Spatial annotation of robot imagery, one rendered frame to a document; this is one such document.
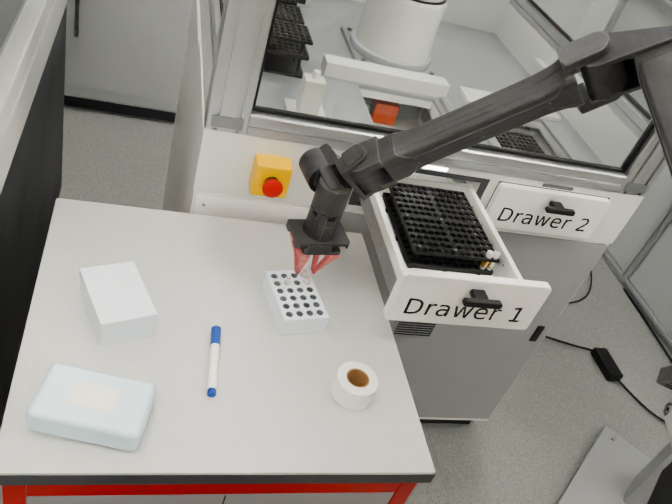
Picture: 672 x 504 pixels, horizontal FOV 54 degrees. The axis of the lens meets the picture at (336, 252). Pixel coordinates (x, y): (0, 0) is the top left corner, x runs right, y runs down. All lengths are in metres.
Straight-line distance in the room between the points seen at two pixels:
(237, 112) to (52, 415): 0.62
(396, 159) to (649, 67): 0.37
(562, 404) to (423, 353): 0.81
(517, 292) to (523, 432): 1.16
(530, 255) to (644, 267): 1.59
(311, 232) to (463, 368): 0.91
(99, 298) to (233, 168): 0.40
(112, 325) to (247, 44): 0.52
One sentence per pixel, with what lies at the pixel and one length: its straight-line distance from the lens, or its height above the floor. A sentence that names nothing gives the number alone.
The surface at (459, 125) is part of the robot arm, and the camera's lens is 1.04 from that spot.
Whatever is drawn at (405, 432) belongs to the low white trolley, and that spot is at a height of 0.76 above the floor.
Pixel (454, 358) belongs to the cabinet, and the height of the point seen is 0.35.
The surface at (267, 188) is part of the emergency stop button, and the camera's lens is 1.27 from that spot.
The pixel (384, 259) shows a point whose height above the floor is 0.86.
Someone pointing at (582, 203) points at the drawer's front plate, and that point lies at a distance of 1.60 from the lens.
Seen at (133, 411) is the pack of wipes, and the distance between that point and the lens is 0.97.
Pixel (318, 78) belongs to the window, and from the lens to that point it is 1.27.
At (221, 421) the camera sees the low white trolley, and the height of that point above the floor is 0.76.
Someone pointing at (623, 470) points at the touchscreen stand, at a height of 0.04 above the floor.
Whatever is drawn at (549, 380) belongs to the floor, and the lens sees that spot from 2.56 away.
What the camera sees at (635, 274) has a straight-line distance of 3.27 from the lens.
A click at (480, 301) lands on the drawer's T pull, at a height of 0.91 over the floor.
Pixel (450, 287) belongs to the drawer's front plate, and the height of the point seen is 0.91.
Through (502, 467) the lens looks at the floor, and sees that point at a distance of 2.20.
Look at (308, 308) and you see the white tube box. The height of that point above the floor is 0.80.
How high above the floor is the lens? 1.58
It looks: 37 degrees down
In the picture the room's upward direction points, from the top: 20 degrees clockwise
